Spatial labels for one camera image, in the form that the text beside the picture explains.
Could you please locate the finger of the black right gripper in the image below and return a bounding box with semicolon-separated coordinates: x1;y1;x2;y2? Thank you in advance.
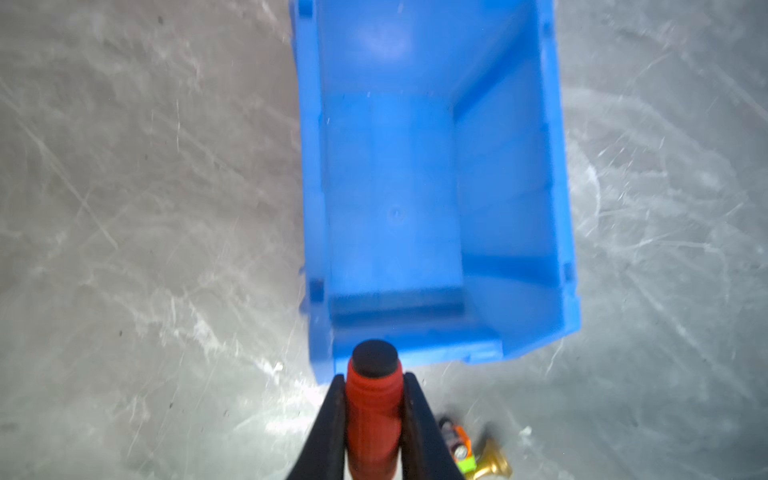
401;372;464;480

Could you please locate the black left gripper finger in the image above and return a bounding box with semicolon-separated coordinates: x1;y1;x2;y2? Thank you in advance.
287;375;346;480

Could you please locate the red handled screwdriver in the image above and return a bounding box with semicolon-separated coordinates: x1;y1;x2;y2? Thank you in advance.
345;340;404;479

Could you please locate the blue plastic bin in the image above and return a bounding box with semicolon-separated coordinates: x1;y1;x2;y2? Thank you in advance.
289;1;581;384

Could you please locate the small yellow orange toy block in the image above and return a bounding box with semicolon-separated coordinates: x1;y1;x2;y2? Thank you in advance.
438;416;477;475

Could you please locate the brass fitting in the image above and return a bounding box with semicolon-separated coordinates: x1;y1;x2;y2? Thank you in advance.
466;438;513;480

